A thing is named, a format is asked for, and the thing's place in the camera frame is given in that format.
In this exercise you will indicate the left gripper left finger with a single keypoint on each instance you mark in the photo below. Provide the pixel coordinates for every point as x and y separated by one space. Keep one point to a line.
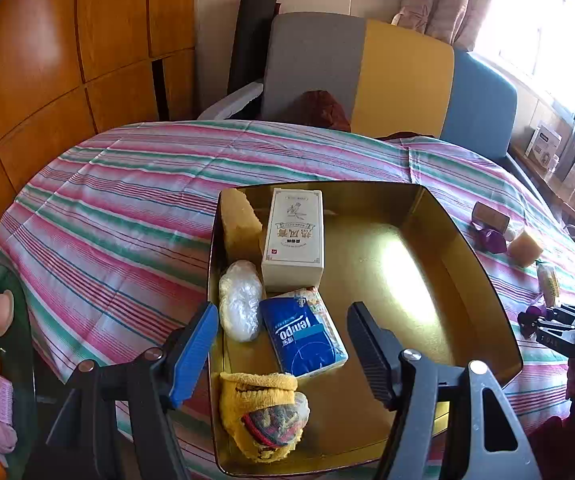
189 353

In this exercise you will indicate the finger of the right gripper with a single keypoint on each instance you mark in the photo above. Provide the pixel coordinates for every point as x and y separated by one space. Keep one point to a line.
563 314
556 329

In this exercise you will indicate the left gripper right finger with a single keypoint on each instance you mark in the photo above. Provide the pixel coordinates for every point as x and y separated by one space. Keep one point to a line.
378 353

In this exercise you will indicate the weidan snack bag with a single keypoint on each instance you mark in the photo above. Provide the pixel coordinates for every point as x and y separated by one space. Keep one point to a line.
549 285

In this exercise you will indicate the blue tissue pack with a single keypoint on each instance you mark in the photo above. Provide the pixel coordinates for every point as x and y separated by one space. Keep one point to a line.
303 335

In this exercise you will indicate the yellow knitted sock bundle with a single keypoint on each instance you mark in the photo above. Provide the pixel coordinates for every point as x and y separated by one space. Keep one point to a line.
265 415

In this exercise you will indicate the white plastic bag bundle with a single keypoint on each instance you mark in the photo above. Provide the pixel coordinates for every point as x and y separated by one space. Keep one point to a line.
240 293

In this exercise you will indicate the white rectangular box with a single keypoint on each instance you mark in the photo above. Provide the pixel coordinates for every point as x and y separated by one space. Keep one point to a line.
293 255

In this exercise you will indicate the small green white box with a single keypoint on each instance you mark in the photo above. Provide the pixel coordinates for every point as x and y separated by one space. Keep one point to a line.
490 218

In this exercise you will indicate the yellow sponge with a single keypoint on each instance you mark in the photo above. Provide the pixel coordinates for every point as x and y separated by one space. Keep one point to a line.
241 227

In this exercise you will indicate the yellow sponge block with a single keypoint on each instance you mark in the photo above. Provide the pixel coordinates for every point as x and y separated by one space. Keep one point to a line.
525 249

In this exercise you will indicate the white plastic bag ball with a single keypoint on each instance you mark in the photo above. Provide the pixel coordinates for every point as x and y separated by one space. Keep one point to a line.
509 234

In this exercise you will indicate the wooden side table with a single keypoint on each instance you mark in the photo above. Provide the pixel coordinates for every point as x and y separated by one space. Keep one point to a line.
550 188

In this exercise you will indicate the striped bed sheet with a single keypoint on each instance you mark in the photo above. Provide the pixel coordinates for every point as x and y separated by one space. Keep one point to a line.
111 239

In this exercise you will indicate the white appliance box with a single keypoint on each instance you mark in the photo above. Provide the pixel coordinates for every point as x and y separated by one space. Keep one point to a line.
543 145

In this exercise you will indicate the pink hair roller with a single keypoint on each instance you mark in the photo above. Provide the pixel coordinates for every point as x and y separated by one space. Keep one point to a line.
6 401

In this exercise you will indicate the dark red cushion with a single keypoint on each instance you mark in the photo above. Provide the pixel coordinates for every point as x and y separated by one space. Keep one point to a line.
318 108

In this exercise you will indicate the tricolour armchair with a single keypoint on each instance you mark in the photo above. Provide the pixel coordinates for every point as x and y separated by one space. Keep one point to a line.
387 79

